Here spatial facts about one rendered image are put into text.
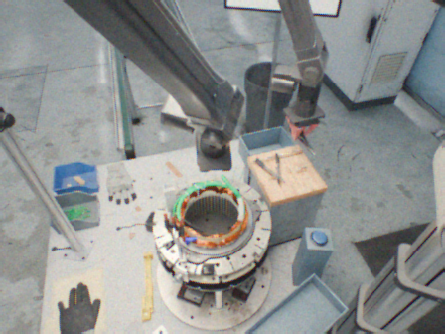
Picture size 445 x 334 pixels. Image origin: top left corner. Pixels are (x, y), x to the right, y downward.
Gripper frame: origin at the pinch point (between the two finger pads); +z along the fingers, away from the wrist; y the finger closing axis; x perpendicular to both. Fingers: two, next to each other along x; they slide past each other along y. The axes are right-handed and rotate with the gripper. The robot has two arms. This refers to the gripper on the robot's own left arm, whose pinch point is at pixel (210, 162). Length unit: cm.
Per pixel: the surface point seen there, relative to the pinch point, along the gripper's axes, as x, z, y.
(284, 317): 16.8, 15.5, 34.5
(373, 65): 158, 131, -131
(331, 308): 28.6, 14.7, 33.7
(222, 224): 5.6, 27.7, 8.9
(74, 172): -50, 71, -25
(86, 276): -38, 54, 19
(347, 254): 97, 127, 15
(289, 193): 26.5, 23.8, 1.7
